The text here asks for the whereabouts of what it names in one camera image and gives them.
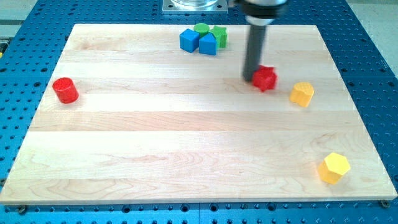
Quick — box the green cylinder block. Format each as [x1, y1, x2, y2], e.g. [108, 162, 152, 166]
[193, 23, 210, 38]

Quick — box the yellow heart block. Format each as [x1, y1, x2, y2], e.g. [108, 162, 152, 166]
[289, 82, 315, 107]

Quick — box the blue perforated metal table plate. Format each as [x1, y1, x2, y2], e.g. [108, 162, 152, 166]
[1, 1, 397, 223]

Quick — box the blue cube block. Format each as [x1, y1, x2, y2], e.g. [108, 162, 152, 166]
[179, 29, 200, 53]

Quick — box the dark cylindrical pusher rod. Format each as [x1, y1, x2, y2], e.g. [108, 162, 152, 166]
[242, 25, 266, 82]

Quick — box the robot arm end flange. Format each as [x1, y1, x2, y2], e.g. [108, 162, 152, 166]
[233, 0, 289, 26]

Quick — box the yellow hexagon block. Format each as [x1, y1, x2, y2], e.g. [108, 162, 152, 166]
[318, 152, 351, 184]

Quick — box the red star block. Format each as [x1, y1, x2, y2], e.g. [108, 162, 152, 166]
[252, 65, 277, 92]

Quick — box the blue arch-top block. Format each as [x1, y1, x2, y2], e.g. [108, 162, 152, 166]
[199, 33, 218, 55]

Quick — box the light wooden board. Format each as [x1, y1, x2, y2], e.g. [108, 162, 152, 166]
[1, 24, 397, 205]

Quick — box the red cylinder block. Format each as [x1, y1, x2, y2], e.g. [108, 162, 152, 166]
[52, 77, 79, 104]

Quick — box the green star block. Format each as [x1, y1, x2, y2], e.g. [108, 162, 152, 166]
[209, 26, 228, 48]

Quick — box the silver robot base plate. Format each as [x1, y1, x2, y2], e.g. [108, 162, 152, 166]
[162, 0, 228, 14]

